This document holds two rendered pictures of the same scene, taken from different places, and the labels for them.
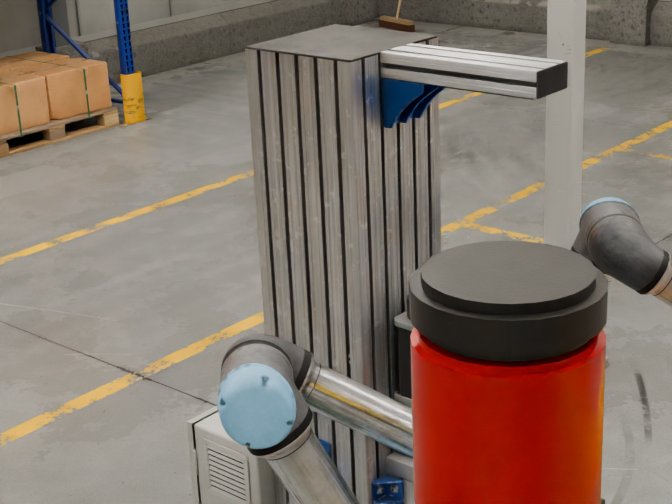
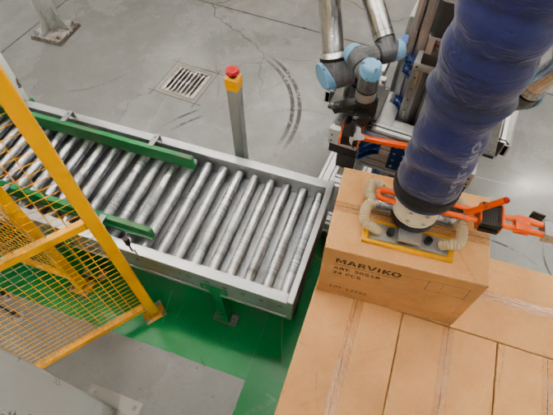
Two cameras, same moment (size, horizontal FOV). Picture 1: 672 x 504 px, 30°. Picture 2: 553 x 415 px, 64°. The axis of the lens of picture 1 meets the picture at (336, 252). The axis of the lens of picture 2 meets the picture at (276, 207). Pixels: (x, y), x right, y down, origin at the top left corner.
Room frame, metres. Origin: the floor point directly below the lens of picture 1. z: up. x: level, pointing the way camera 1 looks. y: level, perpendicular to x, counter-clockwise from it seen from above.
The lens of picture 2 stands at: (1.10, -1.38, 2.41)
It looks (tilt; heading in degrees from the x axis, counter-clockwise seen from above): 56 degrees down; 73
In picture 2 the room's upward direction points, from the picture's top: 1 degrees counter-clockwise
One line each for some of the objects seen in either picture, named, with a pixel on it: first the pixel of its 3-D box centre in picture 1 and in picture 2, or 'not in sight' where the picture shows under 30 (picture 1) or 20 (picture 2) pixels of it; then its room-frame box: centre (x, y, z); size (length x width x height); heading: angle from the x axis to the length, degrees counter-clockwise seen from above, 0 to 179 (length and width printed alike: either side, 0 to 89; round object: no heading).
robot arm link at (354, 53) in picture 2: not in sight; (361, 58); (1.78, -0.20, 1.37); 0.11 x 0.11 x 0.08; 2
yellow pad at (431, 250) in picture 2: not in sight; (408, 238); (1.80, -0.75, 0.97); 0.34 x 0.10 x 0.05; 147
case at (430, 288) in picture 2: not in sight; (398, 246); (1.85, -0.67, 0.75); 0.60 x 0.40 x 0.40; 147
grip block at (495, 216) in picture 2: not in sight; (489, 217); (2.06, -0.80, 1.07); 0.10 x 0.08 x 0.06; 57
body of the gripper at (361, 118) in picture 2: not in sight; (364, 110); (1.77, -0.30, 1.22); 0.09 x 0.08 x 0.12; 147
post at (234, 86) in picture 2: not in sight; (240, 146); (1.39, 0.30, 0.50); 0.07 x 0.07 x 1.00; 54
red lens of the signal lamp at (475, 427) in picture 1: (507, 420); not in sight; (0.29, -0.04, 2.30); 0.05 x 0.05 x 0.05
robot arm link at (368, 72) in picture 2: not in sight; (369, 76); (1.76, -0.30, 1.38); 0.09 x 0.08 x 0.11; 92
